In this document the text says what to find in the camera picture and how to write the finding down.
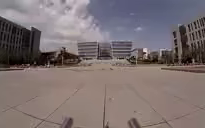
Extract distant white buildings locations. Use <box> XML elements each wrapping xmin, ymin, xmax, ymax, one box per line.
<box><xmin>131</xmin><ymin>47</ymin><xmax>175</xmax><ymax>63</ymax></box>

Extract glass striped building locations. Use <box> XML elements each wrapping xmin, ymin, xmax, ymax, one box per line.
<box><xmin>77</xmin><ymin>40</ymin><xmax>134</xmax><ymax>61</ymax></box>

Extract low dark pavilion building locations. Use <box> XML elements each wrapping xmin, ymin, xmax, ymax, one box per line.
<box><xmin>38</xmin><ymin>46</ymin><xmax>81</xmax><ymax>66</ymax></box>

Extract low raised planter edge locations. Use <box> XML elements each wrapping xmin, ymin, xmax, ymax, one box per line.
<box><xmin>0</xmin><ymin>66</ymin><xmax>26</xmax><ymax>73</ymax></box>
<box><xmin>160</xmin><ymin>65</ymin><xmax>205</xmax><ymax>75</ymax></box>

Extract dark grey office building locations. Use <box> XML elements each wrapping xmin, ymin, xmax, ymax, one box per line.
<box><xmin>0</xmin><ymin>11</ymin><xmax>42</xmax><ymax>66</ymax></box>

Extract beige office building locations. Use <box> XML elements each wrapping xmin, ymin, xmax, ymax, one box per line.
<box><xmin>171</xmin><ymin>11</ymin><xmax>205</xmax><ymax>65</ymax></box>

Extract robot's own part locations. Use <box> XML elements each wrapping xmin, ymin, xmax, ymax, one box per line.
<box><xmin>59</xmin><ymin>116</ymin><xmax>74</xmax><ymax>128</ymax></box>
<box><xmin>127</xmin><ymin>117</ymin><xmax>143</xmax><ymax>128</ymax></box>

